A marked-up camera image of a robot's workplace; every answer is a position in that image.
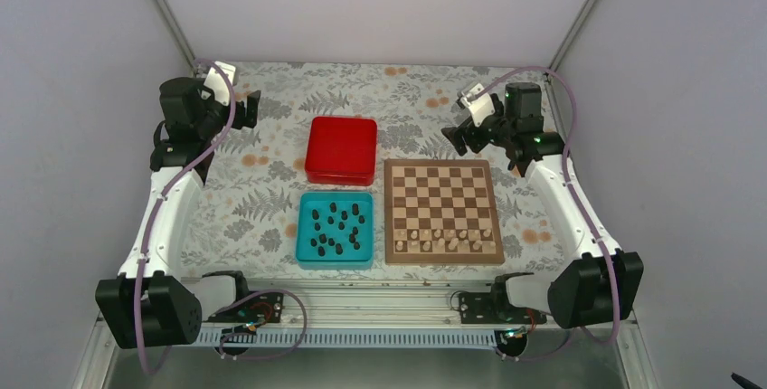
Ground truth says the aluminium front rail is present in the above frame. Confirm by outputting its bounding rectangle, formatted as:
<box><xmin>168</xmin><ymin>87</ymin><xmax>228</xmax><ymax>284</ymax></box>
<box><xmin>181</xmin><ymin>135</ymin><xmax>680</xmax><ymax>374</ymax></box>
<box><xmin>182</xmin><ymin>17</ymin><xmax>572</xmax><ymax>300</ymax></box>
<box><xmin>95</xmin><ymin>280</ymin><xmax>637</xmax><ymax>348</ymax></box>

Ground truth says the red square tin lid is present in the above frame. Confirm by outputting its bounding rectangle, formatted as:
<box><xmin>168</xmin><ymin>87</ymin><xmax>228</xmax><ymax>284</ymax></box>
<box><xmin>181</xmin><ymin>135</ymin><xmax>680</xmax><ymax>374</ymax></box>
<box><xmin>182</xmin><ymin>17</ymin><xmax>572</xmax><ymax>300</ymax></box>
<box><xmin>305</xmin><ymin>116</ymin><xmax>378</xmax><ymax>186</ymax></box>

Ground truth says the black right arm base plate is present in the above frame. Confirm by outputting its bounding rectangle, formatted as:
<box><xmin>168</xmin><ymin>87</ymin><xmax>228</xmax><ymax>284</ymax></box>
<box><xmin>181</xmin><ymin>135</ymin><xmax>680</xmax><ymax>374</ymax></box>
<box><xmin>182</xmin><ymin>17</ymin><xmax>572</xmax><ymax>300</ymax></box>
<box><xmin>450</xmin><ymin>290</ymin><xmax>547</xmax><ymax>325</ymax></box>

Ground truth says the blue plastic tray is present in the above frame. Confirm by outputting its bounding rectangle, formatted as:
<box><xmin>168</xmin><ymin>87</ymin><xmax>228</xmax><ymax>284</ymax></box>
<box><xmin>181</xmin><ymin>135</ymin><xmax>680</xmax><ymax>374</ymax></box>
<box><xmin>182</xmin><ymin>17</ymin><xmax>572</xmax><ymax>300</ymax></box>
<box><xmin>295</xmin><ymin>191</ymin><xmax>374</xmax><ymax>270</ymax></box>

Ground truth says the wooden chessboard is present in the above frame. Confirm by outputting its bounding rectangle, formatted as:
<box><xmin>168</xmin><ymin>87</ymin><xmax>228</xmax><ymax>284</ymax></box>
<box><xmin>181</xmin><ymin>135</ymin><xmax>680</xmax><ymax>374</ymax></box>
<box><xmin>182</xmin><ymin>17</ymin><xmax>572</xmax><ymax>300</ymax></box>
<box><xmin>383</xmin><ymin>159</ymin><xmax>505</xmax><ymax>266</ymax></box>

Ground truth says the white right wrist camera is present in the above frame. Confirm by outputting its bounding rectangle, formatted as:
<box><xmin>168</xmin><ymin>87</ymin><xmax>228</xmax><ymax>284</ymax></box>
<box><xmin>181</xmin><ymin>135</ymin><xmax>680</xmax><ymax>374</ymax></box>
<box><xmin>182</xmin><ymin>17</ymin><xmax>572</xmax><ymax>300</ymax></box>
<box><xmin>458</xmin><ymin>82</ymin><xmax>496</xmax><ymax>128</ymax></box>

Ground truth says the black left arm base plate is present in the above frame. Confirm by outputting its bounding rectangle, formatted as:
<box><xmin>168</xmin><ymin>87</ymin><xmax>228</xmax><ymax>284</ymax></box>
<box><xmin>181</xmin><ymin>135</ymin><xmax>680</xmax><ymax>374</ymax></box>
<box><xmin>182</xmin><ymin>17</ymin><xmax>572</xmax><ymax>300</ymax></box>
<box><xmin>207</xmin><ymin>292</ymin><xmax>284</xmax><ymax>326</ymax></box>

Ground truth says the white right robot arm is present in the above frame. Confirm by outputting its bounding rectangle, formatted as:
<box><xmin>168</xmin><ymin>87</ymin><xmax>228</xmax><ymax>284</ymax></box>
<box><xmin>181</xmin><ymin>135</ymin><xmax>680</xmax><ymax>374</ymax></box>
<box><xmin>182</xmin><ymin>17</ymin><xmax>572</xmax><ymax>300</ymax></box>
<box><xmin>441</xmin><ymin>82</ymin><xmax>644</xmax><ymax>328</ymax></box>

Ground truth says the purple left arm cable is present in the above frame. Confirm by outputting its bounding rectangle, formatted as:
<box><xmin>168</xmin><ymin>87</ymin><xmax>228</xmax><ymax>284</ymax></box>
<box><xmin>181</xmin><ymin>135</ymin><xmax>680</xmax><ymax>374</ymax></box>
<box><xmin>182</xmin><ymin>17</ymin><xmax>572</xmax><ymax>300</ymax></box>
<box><xmin>132</xmin><ymin>59</ymin><xmax>308</xmax><ymax>376</ymax></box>

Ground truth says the floral patterned table mat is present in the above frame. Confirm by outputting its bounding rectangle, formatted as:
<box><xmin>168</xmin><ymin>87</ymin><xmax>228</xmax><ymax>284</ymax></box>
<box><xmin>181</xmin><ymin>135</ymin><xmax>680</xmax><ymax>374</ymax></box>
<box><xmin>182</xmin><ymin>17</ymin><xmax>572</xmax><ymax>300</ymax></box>
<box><xmin>179</xmin><ymin>61</ymin><xmax>576</xmax><ymax>282</ymax></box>

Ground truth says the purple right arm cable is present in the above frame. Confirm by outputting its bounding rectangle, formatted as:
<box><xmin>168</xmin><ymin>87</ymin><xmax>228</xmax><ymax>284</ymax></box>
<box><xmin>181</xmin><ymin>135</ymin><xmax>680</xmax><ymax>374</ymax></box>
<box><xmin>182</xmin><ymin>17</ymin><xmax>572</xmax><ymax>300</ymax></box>
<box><xmin>476</xmin><ymin>66</ymin><xmax>622</xmax><ymax>364</ymax></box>

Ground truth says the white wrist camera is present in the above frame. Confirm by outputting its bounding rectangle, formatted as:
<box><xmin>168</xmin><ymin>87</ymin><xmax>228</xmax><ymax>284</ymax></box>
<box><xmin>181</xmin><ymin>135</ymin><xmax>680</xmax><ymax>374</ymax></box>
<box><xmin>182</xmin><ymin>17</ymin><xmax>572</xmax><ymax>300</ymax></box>
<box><xmin>204</xmin><ymin>61</ymin><xmax>238</xmax><ymax>107</ymax></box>
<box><xmin>458</xmin><ymin>82</ymin><xmax>496</xmax><ymax>128</ymax></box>

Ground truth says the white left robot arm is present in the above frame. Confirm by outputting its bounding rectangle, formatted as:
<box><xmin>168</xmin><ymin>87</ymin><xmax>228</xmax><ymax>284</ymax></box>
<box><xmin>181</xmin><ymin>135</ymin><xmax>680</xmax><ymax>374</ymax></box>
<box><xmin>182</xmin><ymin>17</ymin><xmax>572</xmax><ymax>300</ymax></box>
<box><xmin>95</xmin><ymin>75</ymin><xmax>261</xmax><ymax>349</ymax></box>

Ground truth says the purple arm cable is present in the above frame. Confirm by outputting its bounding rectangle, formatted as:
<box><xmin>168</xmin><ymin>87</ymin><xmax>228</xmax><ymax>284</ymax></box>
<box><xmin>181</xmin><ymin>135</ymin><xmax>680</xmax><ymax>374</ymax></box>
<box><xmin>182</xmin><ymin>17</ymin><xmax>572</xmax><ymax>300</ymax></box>
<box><xmin>132</xmin><ymin>59</ymin><xmax>308</xmax><ymax>376</ymax></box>
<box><xmin>476</xmin><ymin>66</ymin><xmax>622</xmax><ymax>364</ymax></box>

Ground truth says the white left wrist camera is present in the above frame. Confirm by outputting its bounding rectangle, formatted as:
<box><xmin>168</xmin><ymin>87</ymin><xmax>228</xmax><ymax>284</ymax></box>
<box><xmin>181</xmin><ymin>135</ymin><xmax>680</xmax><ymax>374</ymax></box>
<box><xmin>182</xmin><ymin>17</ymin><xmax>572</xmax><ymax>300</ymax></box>
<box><xmin>204</xmin><ymin>61</ymin><xmax>238</xmax><ymax>107</ymax></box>

